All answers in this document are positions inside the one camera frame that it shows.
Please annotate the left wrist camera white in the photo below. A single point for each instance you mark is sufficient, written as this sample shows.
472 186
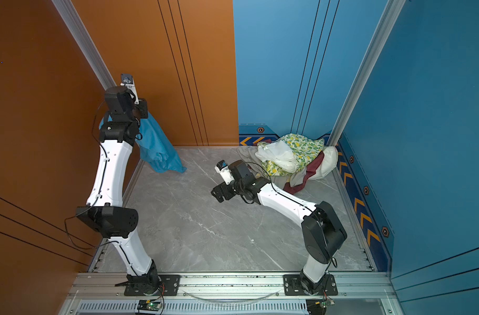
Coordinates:
128 82

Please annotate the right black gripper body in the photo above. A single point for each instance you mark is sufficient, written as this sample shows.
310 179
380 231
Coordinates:
239 188

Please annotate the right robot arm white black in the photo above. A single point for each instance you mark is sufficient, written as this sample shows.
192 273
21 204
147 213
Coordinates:
323 233

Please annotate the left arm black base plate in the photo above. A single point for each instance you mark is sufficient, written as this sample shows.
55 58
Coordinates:
168 286

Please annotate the maroon cloth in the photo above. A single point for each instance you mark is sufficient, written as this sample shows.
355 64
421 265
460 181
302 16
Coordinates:
306 175

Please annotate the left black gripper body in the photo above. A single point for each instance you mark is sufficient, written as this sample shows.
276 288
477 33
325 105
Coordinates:
135 123

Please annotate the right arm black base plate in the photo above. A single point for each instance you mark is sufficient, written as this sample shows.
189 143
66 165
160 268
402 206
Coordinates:
292 284

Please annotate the aluminium corner post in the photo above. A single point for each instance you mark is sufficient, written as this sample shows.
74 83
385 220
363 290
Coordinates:
381 34
90 51

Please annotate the right small circuit board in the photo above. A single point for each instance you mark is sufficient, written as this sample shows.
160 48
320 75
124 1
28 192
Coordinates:
317 306

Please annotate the aluminium front rail frame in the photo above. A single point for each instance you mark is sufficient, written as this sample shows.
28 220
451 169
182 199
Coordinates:
234 293

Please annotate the yellow green floral cloth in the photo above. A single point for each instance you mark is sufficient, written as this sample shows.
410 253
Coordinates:
304 149

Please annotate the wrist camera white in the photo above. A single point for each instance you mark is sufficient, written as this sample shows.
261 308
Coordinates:
128 82
222 168

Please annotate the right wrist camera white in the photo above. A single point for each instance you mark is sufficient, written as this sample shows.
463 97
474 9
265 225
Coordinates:
222 168

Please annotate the right aluminium corner post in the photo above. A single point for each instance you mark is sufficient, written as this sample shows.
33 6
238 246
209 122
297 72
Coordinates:
381 34

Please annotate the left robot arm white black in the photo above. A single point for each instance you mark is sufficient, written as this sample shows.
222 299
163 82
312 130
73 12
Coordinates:
104 211

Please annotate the teal blue t-shirt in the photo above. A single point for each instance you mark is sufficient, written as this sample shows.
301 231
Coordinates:
155 148

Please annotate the pale mint white cloth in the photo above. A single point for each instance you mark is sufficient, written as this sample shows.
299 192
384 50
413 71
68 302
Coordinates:
324 163

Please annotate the left aluminium corner post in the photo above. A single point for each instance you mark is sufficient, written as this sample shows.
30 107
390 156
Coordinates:
90 51

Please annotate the left green circuit board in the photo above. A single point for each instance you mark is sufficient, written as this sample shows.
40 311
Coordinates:
150 306

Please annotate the grey cloth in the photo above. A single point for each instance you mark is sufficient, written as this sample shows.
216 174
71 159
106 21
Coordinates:
247 154

